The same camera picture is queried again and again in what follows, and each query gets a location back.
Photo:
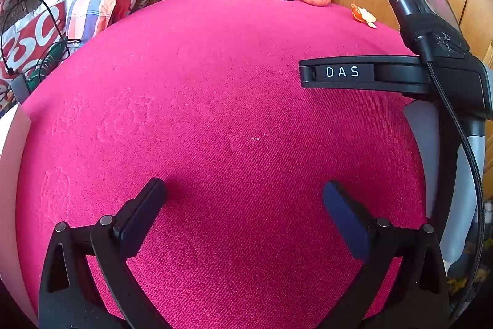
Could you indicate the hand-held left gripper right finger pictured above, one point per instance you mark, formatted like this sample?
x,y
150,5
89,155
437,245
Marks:
x,y
344,221

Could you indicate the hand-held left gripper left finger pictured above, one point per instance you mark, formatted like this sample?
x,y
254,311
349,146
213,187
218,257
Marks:
x,y
140,213

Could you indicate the orange peel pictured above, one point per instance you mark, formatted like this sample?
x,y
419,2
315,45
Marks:
x,y
360,15

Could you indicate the green cloth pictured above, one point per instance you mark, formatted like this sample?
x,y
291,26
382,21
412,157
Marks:
x,y
50,61

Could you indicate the square red white cushion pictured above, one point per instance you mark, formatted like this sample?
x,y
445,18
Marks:
x,y
34,40

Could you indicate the plaid pillow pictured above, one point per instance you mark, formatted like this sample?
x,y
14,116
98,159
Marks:
x,y
90,15

